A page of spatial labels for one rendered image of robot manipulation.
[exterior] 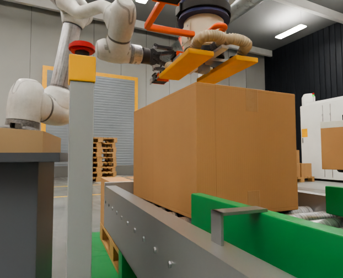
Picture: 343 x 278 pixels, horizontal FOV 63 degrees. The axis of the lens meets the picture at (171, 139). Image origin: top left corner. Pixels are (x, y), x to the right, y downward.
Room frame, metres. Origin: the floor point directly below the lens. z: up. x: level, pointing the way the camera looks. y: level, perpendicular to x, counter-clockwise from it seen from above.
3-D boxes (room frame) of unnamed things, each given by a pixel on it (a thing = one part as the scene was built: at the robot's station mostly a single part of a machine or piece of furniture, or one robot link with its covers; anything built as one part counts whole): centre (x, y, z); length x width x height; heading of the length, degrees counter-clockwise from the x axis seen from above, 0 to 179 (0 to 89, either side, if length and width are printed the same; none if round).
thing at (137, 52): (1.32, 0.17, 1.22); 0.09 x 0.06 x 0.09; 23
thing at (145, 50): (1.34, 0.10, 1.22); 0.09 x 0.07 x 0.08; 113
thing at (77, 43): (0.76, 0.25, 1.02); 0.07 x 0.07 x 0.04
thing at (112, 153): (8.87, 2.40, 0.65); 1.29 x 1.10 x 1.30; 27
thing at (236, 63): (1.19, -0.23, 1.11); 0.34 x 0.10 x 0.05; 20
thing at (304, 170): (8.49, -3.39, 0.45); 1.21 x 1.02 x 0.90; 27
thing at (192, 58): (1.13, -0.05, 1.11); 0.34 x 0.10 x 0.05; 20
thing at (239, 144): (1.16, -0.13, 0.75); 0.60 x 0.40 x 0.40; 25
